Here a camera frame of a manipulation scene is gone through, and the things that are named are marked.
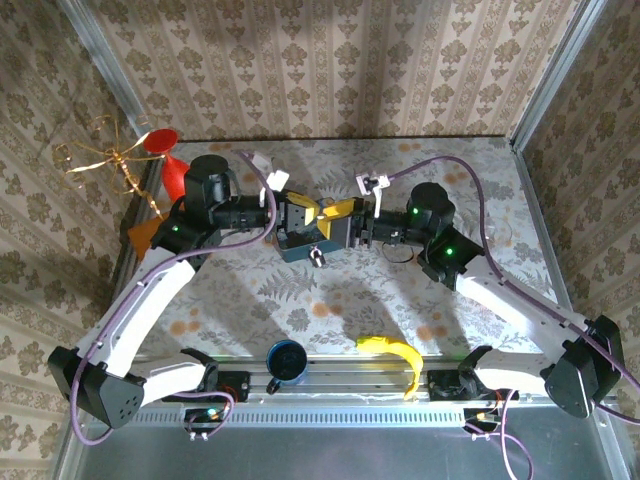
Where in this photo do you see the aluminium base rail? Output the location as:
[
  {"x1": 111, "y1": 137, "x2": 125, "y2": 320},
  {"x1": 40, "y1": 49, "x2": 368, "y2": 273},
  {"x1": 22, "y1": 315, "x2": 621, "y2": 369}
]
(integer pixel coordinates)
[{"x1": 74, "y1": 357, "x2": 619, "y2": 406}]

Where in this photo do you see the orange wooden block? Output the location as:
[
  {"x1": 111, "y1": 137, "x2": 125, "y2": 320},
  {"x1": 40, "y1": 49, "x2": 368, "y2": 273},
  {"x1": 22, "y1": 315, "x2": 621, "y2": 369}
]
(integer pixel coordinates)
[{"x1": 127, "y1": 199, "x2": 187, "y2": 262}]

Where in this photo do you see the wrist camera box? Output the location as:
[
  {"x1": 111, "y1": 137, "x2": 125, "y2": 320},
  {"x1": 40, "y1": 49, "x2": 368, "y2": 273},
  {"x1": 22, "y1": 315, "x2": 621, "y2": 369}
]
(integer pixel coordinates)
[
  {"x1": 251, "y1": 151, "x2": 292, "y2": 192},
  {"x1": 353, "y1": 168, "x2": 390, "y2": 195}
]

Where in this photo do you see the dark blue mug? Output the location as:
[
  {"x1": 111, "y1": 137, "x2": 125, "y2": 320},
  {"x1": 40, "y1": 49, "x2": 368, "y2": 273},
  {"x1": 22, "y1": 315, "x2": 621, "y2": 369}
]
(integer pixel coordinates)
[{"x1": 265, "y1": 339, "x2": 309, "y2": 396}]

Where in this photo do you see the aluminium frame post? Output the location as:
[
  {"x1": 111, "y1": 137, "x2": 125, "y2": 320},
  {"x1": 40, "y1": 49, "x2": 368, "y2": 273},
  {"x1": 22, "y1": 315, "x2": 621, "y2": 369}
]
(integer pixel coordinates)
[
  {"x1": 509, "y1": 0, "x2": 604, "y2": 151},
  {"x1": 55, "y1": 0, "x2": 154, "y2": 139}
]

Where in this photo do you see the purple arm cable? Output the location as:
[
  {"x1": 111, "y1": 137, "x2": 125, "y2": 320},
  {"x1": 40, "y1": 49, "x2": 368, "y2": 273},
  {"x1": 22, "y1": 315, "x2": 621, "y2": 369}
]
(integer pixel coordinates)
[
  {"x1": 69, "y1": 148, "x2": 279, "y2": 446},
  {"x1": 387, "y1": 155, "x2": 640, "y2": 480}
]

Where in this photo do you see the clear drinking glass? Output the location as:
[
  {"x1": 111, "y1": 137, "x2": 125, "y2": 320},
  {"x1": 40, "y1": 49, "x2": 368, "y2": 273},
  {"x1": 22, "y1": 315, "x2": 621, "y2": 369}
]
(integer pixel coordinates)
[{"x1": 485, "y1": 218, "x2": 514, "y2": 247}]

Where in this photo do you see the blue starry night box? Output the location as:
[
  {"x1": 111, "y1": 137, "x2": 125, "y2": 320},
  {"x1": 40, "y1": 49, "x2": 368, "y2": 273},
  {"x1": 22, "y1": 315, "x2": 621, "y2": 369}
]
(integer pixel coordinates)
[{"x1": 269, "y1": 197, "x2": 342, "y2": 265}]

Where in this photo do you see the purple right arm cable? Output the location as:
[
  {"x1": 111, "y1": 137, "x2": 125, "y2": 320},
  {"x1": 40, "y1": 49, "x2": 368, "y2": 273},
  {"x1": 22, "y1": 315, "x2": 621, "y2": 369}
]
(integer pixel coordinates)
[{"x1": 387, "y1": 155, "x2": 640, "y2": 480}]

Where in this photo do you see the floral printed table cover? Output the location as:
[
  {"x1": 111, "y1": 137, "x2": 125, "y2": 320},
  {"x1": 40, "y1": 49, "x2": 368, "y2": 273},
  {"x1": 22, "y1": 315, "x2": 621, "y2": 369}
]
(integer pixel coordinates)
[{"x1": 117, "y1": 137, "x2": 574, "y2": 359}]

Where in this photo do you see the aluminium side rail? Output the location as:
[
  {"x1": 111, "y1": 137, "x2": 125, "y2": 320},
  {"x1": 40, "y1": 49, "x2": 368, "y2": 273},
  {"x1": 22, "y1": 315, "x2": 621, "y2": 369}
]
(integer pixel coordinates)
[
  {"x1": 92, "y1": 159, "x2": 164, "y2": 369},
  {"x1": 509, "y1": 139, "x2": 601, "y2": 366}
]

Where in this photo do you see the red plastic goblet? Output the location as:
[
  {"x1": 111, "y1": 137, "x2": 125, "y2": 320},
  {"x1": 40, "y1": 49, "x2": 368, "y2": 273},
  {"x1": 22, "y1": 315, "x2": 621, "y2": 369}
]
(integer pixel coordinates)
[{"x1": 142, "y1": 128, "x2": 194, "y2": 202}]

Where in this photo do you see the small control board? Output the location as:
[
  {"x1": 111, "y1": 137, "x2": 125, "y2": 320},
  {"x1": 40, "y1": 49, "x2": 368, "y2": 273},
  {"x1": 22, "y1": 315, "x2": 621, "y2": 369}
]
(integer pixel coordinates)
[
  {"x1": 462, "y1": 407, "x2": 506, "y2": 442},
  {"x1": 183, "y1": 407, "x2": 227, "y2": 442}
]

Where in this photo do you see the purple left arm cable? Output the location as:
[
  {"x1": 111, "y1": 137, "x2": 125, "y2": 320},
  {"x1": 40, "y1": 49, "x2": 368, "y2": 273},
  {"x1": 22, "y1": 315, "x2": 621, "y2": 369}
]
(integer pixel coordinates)
[{"x1": 69, "y1": 148, "x2": 279, "y2": 446}]

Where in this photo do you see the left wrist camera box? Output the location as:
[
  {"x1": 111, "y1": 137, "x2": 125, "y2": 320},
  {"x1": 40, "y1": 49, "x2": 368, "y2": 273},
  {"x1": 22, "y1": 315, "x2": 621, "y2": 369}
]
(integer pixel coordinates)
[{"x1": 251, "y1": 151, "x2": 292, "y2": 192}]

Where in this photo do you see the yellow banana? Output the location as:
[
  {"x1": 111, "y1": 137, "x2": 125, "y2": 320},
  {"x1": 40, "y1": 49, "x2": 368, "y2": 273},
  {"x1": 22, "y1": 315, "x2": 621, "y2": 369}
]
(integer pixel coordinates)
[{"x1": 355, "y1": 335, "x2": 425, "y2": 401}]

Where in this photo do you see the gold wire ornament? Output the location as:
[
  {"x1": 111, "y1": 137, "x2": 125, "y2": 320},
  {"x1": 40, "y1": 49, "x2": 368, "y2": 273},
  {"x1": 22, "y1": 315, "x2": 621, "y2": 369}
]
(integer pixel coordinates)
[{"x1": 52, "y1": 114, "x2": 174, "y2": 221}]

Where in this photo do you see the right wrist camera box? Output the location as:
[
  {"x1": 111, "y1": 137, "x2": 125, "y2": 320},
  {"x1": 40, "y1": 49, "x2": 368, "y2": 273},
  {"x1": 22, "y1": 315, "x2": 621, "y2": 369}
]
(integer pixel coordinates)
[{"x1": 353, "y1": 168, "x2": 390, "y2": 195}]

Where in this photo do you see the perforated grey metal cover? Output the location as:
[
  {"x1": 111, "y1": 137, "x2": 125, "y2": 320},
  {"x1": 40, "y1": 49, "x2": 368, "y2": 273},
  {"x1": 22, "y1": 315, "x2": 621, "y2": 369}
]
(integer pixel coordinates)
[{"x1": 52, "y1": 399, "x2": 634, "y2": 480}]

